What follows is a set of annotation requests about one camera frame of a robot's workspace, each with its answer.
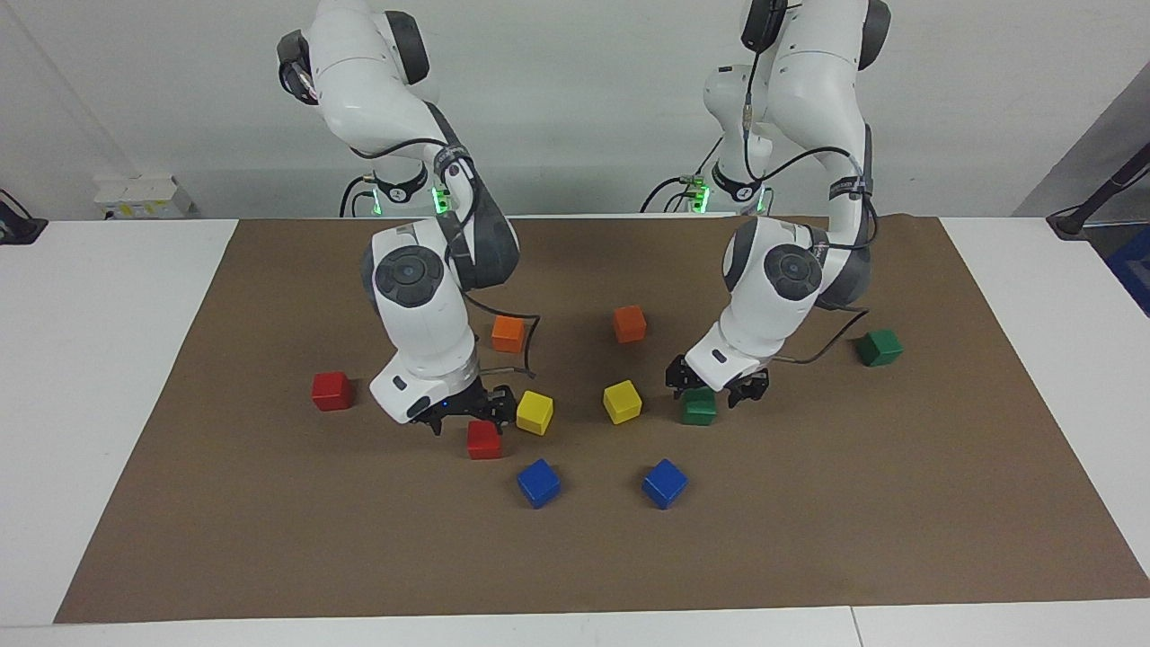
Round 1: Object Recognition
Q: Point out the yellow wooden cube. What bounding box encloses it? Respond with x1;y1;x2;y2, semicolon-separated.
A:
602;379;644;425
516;390;554;437

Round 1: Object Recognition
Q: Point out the blue wooden cube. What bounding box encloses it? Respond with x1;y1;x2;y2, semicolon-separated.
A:
516;458;562;510
641;458;689;510

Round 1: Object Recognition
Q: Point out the brown table mat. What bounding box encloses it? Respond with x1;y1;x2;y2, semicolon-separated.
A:
54;214;1150;625

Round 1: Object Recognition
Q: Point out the white power box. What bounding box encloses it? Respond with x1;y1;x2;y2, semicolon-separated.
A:
94;173;194;221

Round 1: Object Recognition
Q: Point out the black stand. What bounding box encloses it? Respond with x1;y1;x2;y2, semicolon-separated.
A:
1047;139;1150;239

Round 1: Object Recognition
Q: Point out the blue crate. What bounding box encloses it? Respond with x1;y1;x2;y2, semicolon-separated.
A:
1105;223;1150;317

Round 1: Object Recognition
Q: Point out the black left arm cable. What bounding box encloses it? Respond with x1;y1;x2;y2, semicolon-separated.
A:
741;4;879;366

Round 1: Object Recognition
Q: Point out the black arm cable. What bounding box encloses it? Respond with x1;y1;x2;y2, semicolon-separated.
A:
741;4;879;366
350;135;541;378

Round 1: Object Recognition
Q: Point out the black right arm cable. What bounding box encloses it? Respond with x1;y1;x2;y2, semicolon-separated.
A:
350;135;541;378

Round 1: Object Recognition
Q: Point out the black left base cable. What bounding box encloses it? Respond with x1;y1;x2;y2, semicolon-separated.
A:
640;135;724;215

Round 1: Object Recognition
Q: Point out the black base cable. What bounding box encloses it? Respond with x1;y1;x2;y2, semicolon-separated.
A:
340;173;378;218
640;135;724;215

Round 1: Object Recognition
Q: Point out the black right base cable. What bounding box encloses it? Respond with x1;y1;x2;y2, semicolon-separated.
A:
340;173;378;218

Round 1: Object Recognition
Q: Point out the black clamp mount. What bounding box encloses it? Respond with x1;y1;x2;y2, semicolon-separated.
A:
0;189;48;245

